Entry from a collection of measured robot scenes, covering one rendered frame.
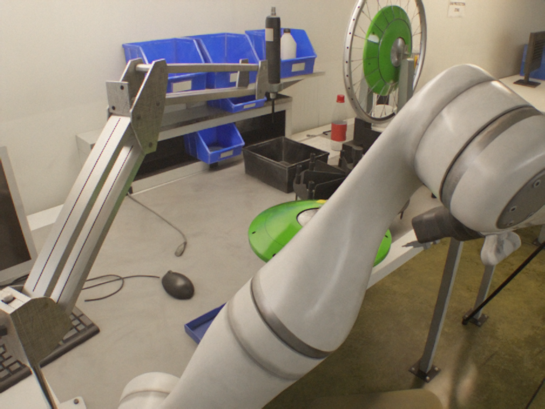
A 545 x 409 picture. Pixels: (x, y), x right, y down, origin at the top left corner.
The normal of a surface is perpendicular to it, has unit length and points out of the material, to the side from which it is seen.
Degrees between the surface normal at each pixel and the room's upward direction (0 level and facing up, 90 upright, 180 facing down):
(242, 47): 87
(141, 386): 15
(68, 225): 40
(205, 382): 69
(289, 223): 8
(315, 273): 59
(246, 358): 74
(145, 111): 90
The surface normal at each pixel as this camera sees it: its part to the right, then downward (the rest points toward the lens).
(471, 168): -0.82, 0.05
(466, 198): -0.86, 0.39
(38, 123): 0.67, 0.33
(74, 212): -0.29, -0.42
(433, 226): -0.59, 0.18
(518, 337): 0.00, -0.89
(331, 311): 0.40, 0.11
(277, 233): -0.26, -0.79
